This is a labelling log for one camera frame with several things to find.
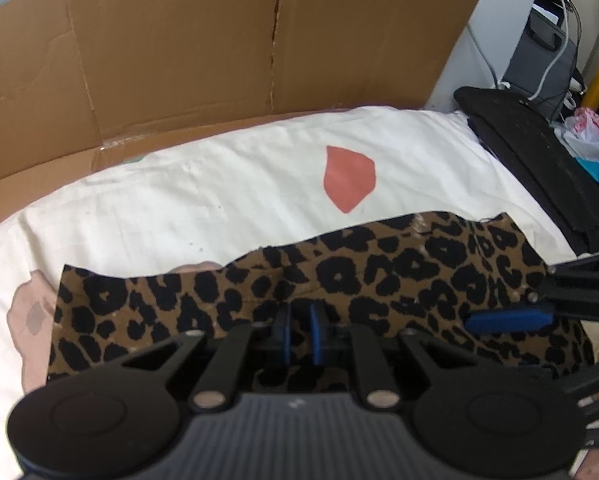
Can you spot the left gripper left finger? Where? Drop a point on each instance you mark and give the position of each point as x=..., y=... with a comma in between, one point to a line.
x=237, y=358

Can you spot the folded black garment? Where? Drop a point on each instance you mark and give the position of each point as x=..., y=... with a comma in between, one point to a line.
x=524, y=142

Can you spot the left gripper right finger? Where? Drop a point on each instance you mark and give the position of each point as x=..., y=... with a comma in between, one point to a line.
x=356, y=349

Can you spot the white plastic shopping bag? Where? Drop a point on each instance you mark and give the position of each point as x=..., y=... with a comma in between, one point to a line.
x=580, y=134

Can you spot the cream bear print bedsheet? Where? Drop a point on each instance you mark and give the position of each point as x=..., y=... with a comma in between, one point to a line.
x=210, y=201

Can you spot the grey storage box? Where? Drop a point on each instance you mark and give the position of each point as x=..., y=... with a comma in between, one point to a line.
x=543, y=56

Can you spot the brown cardboard sheet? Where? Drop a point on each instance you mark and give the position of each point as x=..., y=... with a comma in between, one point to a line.
x=85, y=84

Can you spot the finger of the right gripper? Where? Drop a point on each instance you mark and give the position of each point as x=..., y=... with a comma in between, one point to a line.
x=508, y=320

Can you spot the leopard print skirt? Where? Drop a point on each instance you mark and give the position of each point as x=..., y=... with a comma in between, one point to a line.
x=425, y=271

